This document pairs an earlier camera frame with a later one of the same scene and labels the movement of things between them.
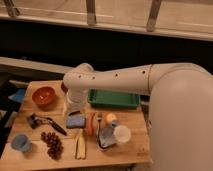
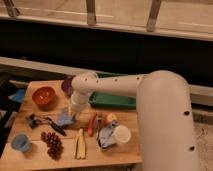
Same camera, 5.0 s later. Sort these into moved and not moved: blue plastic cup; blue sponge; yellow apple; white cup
Moved: blue sponge
Not moved: white cup; blue plastic cup; yellow apple
